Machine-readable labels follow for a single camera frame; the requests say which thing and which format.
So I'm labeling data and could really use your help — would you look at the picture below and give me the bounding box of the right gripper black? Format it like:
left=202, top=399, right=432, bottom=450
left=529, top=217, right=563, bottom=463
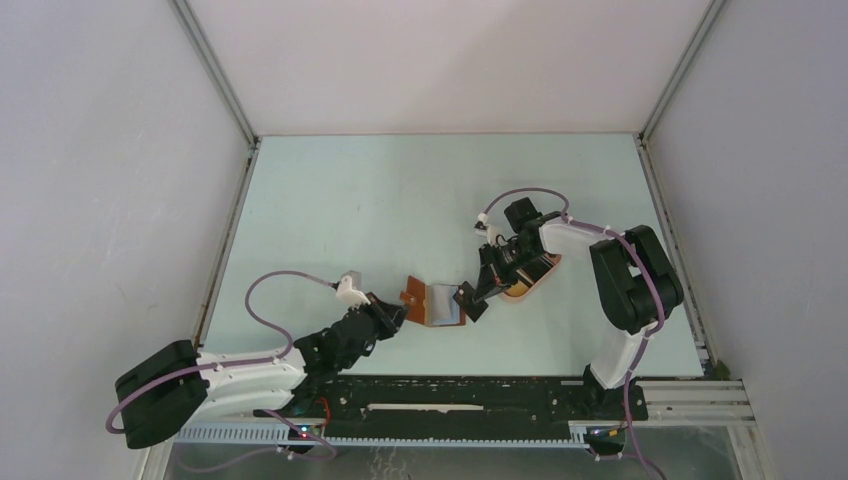
left=474, top=239, right=543, bottom=303

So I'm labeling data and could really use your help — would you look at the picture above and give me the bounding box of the brown leather card holder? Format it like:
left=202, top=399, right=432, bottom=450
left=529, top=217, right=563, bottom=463
left=399, top=276, right=467, bottom=328

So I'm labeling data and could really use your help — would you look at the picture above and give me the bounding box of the pink oval tray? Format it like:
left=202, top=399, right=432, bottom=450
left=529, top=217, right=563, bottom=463
left=498, top=254, right=563, bottom=303

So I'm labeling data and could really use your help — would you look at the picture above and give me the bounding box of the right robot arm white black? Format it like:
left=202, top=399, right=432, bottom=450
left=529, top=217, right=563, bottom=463
left=453, top=197, right=684, bottom=418

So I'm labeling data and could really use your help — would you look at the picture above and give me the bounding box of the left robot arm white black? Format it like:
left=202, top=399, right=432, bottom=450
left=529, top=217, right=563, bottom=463
left=107, top=294, right=409, bottom=450

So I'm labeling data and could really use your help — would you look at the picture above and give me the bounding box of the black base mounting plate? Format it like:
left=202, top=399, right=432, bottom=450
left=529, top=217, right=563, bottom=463
left=277, top=375, right=648, bottom=434

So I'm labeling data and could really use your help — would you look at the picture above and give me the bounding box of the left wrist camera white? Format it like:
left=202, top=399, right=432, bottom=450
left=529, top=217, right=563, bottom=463
left=335, top=270, right=370, bottom=308

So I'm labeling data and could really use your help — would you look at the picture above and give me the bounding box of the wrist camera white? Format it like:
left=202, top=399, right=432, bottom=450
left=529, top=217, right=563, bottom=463
left=473, top=212, right=508, bottom=247
left=335, top=270, right=370, bottom=308

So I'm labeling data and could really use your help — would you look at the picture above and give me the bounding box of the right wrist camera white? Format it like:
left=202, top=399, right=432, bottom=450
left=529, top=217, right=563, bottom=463
left=473, top=212, right=508, bottom=247

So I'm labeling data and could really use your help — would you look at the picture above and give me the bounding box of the grey cable duct rail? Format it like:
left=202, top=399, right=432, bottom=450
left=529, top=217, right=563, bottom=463
left=174, top=422, right=588, bottom=448

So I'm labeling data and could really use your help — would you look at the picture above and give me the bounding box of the aluminium frame post left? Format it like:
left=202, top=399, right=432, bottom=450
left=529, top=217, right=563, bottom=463
left=168, top=0, right=259, bottom=149

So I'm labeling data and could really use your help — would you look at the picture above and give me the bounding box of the aluminium frame post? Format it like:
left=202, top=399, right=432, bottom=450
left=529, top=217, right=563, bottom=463
left=639, top=0, right=730, bottom=143
left=168, top=0, right=259, bottom=149

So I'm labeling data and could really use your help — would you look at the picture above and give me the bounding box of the aluminium frame post right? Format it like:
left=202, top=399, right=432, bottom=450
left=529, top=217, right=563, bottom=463
left=639, top=0, right=730, bottom=143

